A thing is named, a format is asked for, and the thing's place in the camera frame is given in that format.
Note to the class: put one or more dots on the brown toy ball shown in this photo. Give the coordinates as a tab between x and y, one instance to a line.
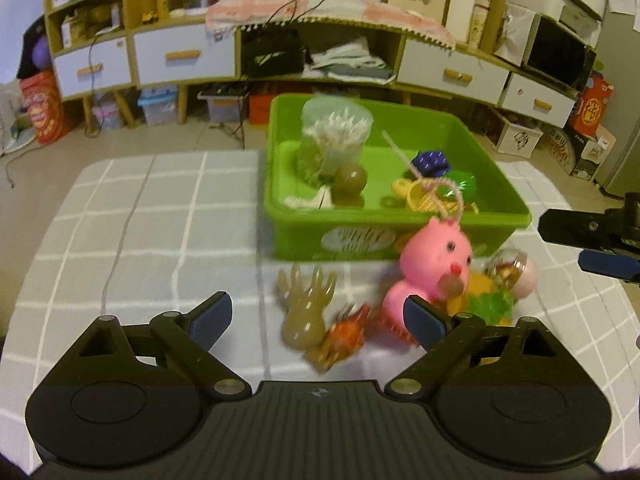
350	182

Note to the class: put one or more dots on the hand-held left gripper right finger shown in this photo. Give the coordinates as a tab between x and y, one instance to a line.
425	322

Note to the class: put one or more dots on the green plastic box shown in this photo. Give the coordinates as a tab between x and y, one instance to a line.
310	237

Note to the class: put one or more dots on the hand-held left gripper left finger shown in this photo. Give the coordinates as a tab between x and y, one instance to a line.
212	317

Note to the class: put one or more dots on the red printed bucket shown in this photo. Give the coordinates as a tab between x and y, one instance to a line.
45	110

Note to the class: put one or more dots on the translucent brown toy hand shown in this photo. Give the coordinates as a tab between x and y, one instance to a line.
305	310

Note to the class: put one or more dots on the grey checked tablecloth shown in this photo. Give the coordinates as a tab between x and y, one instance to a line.
150	235

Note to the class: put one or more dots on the pink clear capsule egg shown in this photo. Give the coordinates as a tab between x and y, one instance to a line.
520	275

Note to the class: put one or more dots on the pink cloth runner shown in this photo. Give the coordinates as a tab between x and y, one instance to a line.
390	15

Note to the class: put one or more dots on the red spiky toy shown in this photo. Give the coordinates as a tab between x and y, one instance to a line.
392	330

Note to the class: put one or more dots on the clear storage bin blue lid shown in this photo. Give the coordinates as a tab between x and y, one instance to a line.
157	107

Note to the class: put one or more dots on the pink pig toy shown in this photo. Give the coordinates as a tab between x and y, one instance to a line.
435	255

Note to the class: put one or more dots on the long wooden cabinet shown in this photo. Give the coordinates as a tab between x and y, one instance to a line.
350	30

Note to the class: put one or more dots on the pile of folded cloths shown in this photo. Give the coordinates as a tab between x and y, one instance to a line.
350	62

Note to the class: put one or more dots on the black microwave oven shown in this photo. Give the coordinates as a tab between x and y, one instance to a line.
555	55

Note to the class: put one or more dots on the green toy pepper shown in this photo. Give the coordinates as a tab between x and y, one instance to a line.
462	182

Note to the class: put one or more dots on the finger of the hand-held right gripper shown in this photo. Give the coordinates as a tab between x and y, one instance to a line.
610	264
575	227

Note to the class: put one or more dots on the black bag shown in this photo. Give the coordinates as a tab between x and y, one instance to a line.
272	52

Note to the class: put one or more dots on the red printed carton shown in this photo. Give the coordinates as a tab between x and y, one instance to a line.
592	107

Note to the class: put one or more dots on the white printed carton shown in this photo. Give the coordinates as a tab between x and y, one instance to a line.
580	152

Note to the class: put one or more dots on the yellow toy fruit green stem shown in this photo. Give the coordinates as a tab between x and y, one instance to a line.
487	305

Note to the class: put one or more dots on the clear storage bin white lid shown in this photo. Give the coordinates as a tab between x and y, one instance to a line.
222	105

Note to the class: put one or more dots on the white cut-out storage crate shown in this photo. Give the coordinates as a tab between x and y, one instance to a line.
517	135

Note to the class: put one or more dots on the purple ball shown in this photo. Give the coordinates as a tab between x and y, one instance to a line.
42	52

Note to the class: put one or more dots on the white shopping bag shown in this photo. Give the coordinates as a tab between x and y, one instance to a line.
10	115

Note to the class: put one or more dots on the clear cotton swab container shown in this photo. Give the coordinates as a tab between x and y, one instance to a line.
335	132

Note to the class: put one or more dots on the grey refrigerator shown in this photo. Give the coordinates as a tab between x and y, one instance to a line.
620	110

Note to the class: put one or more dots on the yellow toy basket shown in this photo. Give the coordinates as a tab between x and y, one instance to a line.
422	199

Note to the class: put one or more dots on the red white bottle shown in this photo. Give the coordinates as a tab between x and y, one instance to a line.
482	15

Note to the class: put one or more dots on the purple toy grapes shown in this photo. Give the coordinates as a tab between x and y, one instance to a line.
430	162

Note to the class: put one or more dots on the red storage box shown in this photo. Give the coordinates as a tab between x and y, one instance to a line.
260	109

